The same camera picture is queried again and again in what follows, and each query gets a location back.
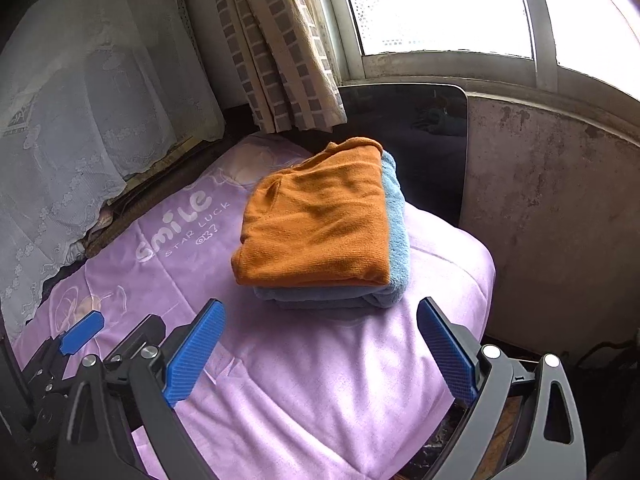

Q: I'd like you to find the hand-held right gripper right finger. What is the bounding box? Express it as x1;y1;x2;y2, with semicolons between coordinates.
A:
415;296;587;480

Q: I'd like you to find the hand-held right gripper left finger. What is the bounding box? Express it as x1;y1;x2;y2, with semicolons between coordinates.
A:
54;298;227;480

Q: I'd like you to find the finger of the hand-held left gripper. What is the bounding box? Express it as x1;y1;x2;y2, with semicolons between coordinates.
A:
100;314;167;372
22;310;106;392

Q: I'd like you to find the orange knitted cardigan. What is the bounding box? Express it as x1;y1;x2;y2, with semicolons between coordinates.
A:
231;136;392;288

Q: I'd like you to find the purple printed blanket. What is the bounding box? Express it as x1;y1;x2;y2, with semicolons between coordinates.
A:
10;132;496;480

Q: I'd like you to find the light blue towel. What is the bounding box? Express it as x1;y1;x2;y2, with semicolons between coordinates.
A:
252;150;412;311

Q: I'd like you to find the brown woven mat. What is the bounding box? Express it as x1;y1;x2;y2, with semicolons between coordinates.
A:
82;135;241;261

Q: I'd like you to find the black glossy panel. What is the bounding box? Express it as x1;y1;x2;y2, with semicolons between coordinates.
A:
337;84;468;228

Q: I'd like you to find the white lace cover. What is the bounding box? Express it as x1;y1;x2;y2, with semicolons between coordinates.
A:
0;0;226;341

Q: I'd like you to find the checked beige curtain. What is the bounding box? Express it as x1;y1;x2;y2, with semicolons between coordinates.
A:
205;0;348;133

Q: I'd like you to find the black cable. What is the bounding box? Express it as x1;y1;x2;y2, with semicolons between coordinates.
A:
575;340;640;376

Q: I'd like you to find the window with grey frame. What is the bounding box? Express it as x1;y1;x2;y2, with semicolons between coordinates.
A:
317;0;640;111

